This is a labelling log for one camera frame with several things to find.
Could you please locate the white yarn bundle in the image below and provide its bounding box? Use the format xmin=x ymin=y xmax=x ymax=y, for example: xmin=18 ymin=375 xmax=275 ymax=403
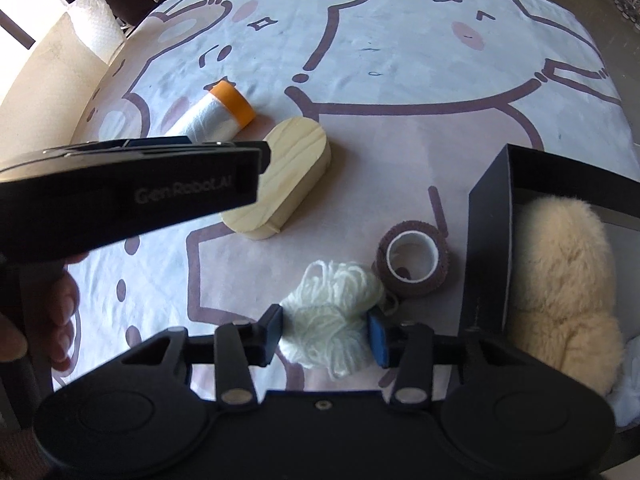
xmin=280 ymin=260 xmax=385 ymax=380

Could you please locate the brown bandage tape roll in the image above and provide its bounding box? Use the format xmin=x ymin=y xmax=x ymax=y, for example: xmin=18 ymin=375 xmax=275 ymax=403
xmin=374 ymin=220 xmax=449 ymax=298

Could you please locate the beige plush bunny toy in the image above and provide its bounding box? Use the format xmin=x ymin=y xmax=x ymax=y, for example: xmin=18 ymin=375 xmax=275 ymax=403
xmin=506 ymin=196 xmax=624 ymax=396

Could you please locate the orange capped plastic film roll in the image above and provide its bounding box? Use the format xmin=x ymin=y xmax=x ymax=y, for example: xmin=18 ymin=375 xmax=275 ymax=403
xmin=165 ymin=80 xmax=257 ymax=144

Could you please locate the oval wooden block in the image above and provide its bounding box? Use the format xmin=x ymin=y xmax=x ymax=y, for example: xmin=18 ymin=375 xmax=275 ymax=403
xmin=221 ymin=117 xmax=331 ymax=240

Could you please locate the person's left hand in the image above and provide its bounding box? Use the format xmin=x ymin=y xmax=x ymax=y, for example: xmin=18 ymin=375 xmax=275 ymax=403
xmin=1 ymin=252 xmax=88 ymax=394

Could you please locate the white paper towel sheet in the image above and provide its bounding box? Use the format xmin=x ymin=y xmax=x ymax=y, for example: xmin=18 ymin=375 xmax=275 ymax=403
xmin=1 ymin=0 xmax=125 ymax=162

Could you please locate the black cardboard box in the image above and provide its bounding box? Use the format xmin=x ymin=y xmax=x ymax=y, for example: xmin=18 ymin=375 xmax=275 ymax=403
xmin=456 ymin=142 xmax=640 ymax=441

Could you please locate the bear print bed sheet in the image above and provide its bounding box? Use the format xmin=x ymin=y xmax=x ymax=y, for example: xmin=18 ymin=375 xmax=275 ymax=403
xmin=54 ymin=0 xmax=639 ymax=385

